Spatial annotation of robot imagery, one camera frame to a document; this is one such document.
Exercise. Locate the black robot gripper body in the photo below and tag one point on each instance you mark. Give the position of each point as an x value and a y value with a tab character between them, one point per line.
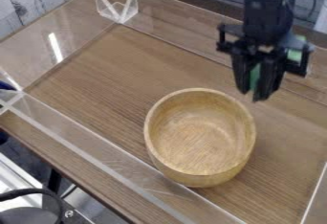
267	24

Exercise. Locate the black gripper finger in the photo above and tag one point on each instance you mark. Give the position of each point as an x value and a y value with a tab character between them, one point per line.
243	65
267	76

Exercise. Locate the green rectangular block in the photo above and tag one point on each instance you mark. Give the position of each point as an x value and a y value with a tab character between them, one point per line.
296	50

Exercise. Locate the light wooden bowl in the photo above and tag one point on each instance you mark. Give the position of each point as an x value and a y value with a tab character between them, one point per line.
199	134

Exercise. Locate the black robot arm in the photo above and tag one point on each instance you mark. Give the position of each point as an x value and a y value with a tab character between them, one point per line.
264	48

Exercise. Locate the clear acrylic front barrier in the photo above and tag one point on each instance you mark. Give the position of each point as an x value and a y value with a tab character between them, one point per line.
153	199

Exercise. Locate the blue object at left edge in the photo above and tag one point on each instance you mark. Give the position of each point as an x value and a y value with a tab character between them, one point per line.
5	86

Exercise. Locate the clear acrylic corner bracket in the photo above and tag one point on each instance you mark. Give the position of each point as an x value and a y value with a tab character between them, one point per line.
117	12

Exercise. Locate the black metal bracket with screw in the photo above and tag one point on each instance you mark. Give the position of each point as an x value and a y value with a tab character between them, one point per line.
62	213

